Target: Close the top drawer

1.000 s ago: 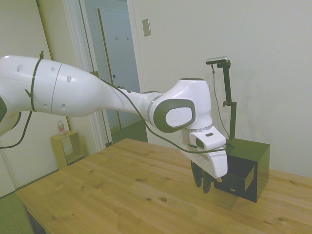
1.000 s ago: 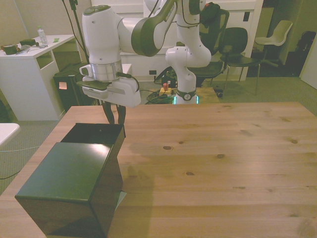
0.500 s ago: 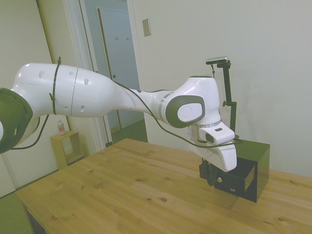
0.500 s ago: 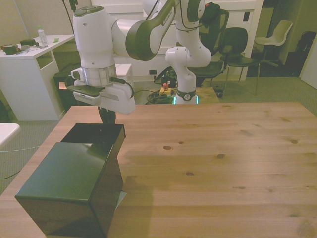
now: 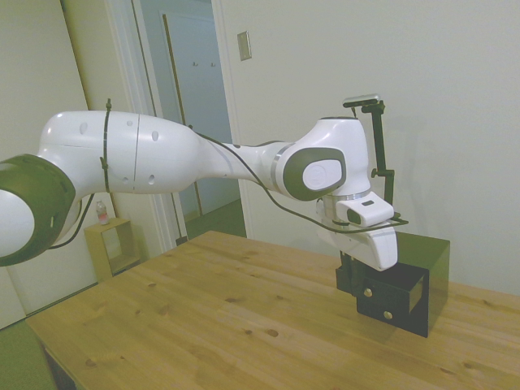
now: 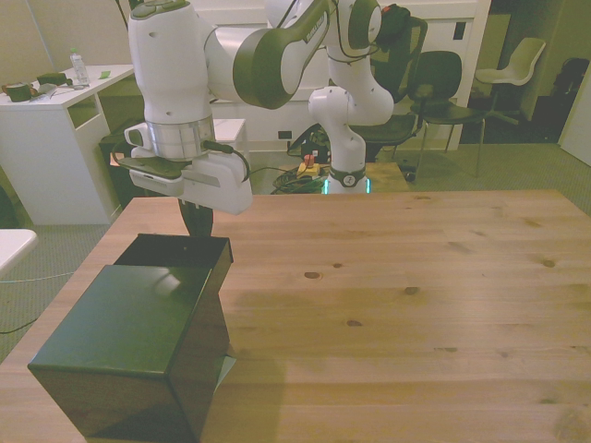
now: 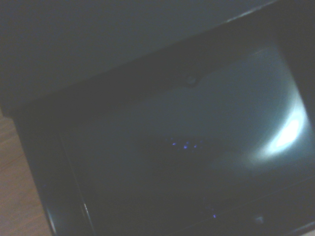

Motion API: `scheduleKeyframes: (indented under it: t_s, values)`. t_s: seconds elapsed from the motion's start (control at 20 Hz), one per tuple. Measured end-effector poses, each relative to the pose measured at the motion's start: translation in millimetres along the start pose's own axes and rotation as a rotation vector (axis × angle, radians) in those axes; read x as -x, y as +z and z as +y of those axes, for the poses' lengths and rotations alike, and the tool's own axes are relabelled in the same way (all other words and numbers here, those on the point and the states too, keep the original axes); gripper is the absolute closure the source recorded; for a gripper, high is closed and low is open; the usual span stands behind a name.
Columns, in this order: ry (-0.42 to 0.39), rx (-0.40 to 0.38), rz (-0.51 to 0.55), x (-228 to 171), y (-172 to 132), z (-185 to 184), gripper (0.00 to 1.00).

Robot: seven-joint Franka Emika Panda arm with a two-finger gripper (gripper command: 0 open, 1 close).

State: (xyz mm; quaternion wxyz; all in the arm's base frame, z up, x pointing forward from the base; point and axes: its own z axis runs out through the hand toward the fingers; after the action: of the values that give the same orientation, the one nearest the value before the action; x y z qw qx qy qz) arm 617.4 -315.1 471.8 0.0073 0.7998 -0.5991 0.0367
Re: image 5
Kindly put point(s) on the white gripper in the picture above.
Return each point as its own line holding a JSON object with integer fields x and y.
{"x": 380, "y": 248}

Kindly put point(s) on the black drawer with silver knob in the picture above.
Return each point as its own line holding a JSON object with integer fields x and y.
{"x": 373, "y": 313}
{"x": 390, "y": 284}

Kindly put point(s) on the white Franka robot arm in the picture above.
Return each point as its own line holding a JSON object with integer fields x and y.
{"x": 162, "y": 158}

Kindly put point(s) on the black drawer cabinet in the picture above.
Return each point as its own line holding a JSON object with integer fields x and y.
{"x": 436, "y": 276}

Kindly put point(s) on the wooden cube shelf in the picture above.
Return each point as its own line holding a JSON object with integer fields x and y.
{"x": 97, "y": 252}

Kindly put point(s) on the clear plastic bottle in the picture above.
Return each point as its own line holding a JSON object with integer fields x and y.
{"x": 101, "y": 213}

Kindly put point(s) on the white closet door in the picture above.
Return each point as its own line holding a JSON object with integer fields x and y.
{"x": 32, "y": 73}

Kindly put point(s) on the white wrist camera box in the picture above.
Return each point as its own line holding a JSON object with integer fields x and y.
{"x": 371, "y": 211}

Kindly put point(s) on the black camera stand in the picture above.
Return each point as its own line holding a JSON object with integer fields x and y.
{"x": 382, "y": 154}

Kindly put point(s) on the grey camera on stand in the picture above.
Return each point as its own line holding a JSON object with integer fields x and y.
{"x": 361, "y": 100}

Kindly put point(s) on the beige wall switch plate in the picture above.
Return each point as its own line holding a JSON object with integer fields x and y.
{"x": 244, "y": 46}

